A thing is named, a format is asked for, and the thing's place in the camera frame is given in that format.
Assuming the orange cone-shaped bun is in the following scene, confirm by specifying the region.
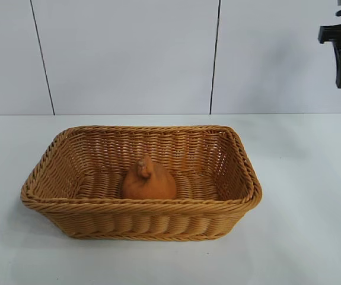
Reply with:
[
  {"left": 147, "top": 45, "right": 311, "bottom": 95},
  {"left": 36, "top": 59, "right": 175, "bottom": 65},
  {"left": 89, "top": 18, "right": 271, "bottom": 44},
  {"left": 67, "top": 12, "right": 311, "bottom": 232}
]
[{"left": 121, "top": 156, "right": 177, "bottom": 200}]

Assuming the woven wicker basket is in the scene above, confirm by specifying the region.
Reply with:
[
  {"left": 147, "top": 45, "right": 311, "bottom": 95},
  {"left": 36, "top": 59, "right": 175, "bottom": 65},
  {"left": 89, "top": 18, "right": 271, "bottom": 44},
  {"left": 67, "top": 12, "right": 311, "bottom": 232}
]
[{"left": 20, "top": 124, "right": 264, "bottom": 240}]

